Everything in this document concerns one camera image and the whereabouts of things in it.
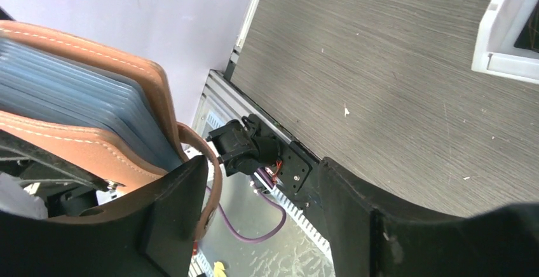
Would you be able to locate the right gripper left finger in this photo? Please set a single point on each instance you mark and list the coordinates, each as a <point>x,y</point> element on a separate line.
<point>147,232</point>

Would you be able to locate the pink leather card holder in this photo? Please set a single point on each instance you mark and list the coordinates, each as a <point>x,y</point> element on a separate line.
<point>101,109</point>

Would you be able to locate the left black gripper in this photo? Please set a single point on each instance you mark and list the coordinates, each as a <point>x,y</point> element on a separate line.
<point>39,185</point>

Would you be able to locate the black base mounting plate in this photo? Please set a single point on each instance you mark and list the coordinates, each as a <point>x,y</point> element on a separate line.
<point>291,169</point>

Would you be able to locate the white plastic bin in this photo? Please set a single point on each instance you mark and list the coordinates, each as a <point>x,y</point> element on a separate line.
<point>507,40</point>

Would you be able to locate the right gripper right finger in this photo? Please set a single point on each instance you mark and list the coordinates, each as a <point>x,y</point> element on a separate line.
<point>375,233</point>

